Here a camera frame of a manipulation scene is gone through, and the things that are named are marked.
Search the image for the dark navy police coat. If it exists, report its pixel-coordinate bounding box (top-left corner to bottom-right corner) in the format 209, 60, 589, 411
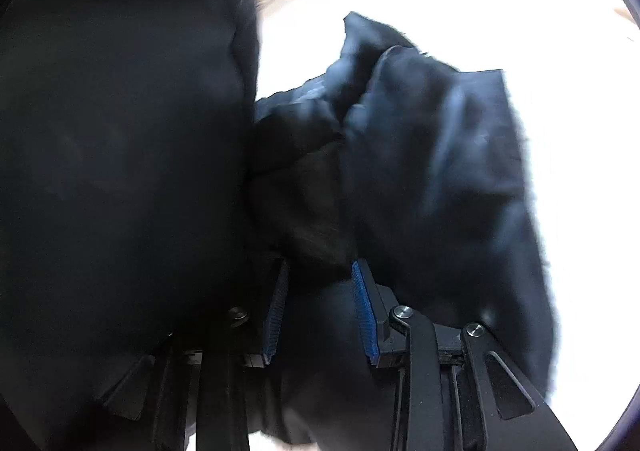
1, 0, 554, 450

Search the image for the white quilted mattress cover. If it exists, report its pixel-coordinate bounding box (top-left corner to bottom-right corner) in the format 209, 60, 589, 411
258, 0, 639, 450

